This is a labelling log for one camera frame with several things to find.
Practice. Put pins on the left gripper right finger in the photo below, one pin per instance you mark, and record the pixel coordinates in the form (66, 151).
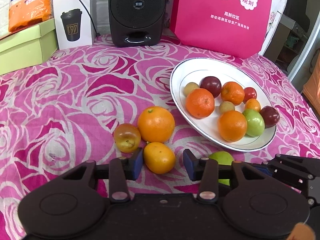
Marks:
(207, 171)

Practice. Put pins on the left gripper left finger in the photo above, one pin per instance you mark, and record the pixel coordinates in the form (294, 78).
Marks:
(118, 171)

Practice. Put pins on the large green mango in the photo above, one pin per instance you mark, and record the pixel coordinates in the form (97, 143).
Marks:
(222, 157)

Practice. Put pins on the red yellow plum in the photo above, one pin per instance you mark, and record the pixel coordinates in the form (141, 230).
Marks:
(127, 138)

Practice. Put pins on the small yellow orange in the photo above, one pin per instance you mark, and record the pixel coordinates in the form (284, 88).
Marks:
(159, 158)

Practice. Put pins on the round orange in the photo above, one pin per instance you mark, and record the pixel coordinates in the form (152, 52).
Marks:
(232, 126)

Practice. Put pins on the large orange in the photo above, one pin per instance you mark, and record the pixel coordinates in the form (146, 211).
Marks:
(156, 124)

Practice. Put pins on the dark red plum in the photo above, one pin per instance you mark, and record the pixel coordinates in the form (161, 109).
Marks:
(270, 116)

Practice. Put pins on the brown longan fruit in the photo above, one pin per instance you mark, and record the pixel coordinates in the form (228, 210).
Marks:
(189, 88)
(226, 106)

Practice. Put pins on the reddish mandarin orange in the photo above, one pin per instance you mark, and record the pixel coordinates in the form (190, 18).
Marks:
(200, 103)

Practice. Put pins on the green apple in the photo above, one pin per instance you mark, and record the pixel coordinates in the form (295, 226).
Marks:
(255, 123)

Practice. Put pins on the small front orange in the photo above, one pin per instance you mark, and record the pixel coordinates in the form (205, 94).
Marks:
(253, 104)

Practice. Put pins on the dark purple plum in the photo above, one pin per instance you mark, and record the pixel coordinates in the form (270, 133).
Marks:
(212, 84)

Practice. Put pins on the red tomato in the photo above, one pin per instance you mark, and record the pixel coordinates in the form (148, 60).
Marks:
(250, 93)

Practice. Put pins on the person's left hand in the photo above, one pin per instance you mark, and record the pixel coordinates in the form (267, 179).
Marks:
(302, 231)

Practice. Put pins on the orange chair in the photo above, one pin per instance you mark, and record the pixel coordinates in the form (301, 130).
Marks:
(311, 88)

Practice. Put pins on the pink rose tablecloth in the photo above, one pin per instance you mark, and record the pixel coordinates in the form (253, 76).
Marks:
(59, 114)

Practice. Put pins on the white cup box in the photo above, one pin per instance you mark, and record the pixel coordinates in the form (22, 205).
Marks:
(75, 21)

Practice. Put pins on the green shoe box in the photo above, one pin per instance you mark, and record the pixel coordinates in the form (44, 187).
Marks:
(28, 47)

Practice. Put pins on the pink paper bag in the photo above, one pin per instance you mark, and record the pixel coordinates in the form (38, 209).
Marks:
(232, 27)

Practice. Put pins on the black speaker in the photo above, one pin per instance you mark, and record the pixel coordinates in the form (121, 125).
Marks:
(136, 22)

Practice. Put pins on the orange white snack bag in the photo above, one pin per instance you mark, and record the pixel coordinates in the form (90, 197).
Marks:
(24, 13)

